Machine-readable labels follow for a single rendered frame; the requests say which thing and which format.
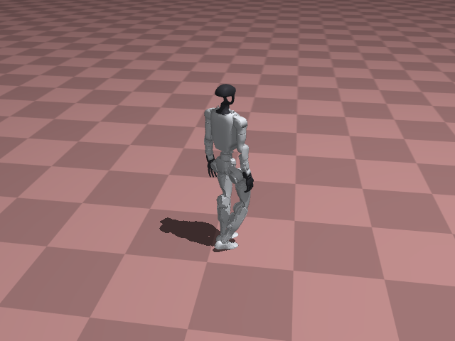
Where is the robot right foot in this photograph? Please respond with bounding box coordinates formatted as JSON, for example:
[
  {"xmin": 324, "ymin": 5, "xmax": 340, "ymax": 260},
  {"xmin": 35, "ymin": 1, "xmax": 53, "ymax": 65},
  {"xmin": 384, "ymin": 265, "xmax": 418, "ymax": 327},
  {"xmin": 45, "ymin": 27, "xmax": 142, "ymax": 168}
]
[{"xmin": 214, "ymin": 240, "xmax": 238, "ymax": 249}]

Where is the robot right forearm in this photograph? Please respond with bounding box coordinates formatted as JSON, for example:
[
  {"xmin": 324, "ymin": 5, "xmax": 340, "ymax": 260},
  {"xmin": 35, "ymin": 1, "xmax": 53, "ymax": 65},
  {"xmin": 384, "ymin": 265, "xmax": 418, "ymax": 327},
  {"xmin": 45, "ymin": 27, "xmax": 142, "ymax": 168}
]
[{"xmin": 239, "ymin": 145, "xmax": 251, "ymax": 176}]

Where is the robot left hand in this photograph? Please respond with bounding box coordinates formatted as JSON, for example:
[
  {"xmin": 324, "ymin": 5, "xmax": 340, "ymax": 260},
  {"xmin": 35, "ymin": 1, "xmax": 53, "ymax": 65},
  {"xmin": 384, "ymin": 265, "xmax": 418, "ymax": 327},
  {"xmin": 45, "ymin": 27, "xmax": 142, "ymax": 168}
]
[{"xmin": 206, "ymin": 155, "xmax": 217, "ymax": 177}]

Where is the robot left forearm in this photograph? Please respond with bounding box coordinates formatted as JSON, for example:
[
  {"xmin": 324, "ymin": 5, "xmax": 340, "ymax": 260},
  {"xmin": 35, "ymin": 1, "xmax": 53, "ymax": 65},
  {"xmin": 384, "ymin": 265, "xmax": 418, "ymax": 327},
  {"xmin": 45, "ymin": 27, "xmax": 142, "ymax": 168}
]
[{"xmin": 204, "ymin": 139, "xmax": 214, "ymax": 161}]

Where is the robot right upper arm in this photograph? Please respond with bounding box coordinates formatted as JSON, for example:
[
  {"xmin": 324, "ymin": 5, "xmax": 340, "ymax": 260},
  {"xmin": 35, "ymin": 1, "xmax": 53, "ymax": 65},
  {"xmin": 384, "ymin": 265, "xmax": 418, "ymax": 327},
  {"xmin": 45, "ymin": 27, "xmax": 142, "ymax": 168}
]
[{"xmin": 233, "ymin": 115, "xmax": 247, "ymax": 153}]

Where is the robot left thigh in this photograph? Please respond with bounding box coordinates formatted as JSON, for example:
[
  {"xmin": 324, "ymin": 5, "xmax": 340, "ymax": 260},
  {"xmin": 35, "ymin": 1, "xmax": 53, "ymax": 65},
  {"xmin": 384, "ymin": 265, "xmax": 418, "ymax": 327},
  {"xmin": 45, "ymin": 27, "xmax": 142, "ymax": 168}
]
[{"xmin": 210, "ymin": 159, "xmax": 232, "ymax": 207}]

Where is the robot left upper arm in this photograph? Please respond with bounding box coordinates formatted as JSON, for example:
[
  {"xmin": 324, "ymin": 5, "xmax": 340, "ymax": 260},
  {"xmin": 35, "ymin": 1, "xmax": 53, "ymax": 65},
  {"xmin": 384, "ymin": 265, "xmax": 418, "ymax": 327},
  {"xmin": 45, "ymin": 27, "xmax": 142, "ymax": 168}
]
[{"xmin": 204, "ymin": 107, "xmax": 214, "ymax": 141}]

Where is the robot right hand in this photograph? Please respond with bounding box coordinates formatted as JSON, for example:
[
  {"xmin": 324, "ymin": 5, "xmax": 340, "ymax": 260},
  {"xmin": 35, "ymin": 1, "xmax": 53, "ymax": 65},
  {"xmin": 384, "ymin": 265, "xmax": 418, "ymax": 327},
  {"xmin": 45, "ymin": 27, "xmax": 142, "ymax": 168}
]
[{"xmin": 242, "ymin": 172, "xmax": 254, "ymax": 193}]

